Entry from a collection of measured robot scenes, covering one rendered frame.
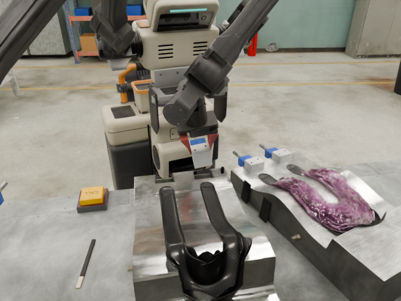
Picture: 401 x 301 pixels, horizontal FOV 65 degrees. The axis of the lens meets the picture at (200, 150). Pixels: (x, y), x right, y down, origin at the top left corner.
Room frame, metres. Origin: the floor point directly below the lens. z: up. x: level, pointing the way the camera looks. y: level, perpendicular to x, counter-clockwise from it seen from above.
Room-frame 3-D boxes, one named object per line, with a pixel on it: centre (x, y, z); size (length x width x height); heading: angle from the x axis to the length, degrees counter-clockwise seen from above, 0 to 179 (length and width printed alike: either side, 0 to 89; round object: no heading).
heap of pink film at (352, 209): (0.65, -0.32, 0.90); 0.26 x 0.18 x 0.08; 28
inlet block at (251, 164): (0.86, -0.14, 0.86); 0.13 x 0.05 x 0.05; 28
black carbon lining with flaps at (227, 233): (0.51, 0.00, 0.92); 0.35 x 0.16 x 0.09; 11
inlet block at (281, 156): (0.91, -0.24, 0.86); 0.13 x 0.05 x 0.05; 28
